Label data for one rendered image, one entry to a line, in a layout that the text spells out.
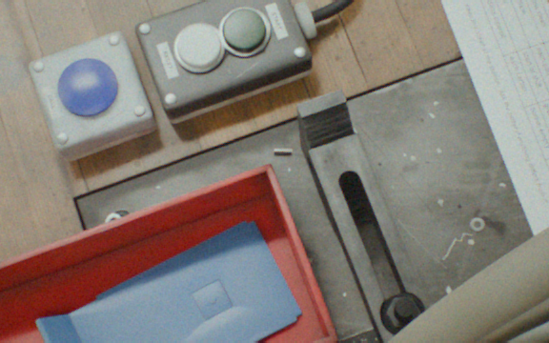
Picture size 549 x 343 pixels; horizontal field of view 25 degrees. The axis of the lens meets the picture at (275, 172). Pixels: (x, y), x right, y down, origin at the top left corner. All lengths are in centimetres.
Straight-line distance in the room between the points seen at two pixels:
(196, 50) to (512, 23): 22
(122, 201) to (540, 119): 29
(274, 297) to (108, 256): 11
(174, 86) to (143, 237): 10
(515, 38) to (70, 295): 35
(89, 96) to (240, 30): 11
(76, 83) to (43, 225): 10
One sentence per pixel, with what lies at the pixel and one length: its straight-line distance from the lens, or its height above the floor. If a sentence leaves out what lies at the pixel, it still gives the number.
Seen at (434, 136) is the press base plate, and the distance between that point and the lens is 83.
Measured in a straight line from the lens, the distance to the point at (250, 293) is 80.
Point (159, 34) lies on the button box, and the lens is 83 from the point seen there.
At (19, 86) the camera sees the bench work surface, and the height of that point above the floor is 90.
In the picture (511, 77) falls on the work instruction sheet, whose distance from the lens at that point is 85.
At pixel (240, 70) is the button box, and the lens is 82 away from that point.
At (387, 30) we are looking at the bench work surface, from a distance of 86.
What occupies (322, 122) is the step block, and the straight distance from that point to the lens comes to 75.
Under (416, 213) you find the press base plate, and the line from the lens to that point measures 82.
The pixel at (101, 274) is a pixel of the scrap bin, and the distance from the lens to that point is 82.
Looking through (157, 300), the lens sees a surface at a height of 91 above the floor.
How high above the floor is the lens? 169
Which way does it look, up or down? 74 degrees down
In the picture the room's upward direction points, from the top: 10 degrees counter-clockwise
